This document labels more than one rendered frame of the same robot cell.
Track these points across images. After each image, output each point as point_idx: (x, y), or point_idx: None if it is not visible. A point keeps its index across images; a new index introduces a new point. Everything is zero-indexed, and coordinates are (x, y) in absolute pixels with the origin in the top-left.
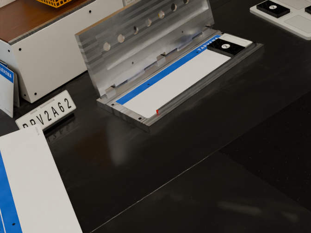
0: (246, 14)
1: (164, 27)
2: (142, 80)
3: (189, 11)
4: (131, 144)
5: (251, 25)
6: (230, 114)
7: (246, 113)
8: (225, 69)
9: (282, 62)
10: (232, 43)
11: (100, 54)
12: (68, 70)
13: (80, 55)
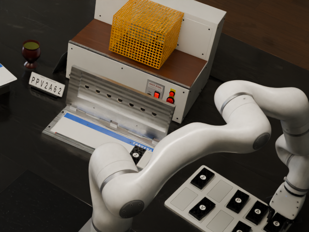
0: (198, 165)
1: (129, 112)
2: (91, 120)
3: (152, 121)
4: (30, 130)
5: (180, 170)
6: (64, 170)
7: (66, 178)
8: None
9: None
10: (140, 158)
11: (77, 86)
12: None
13: None
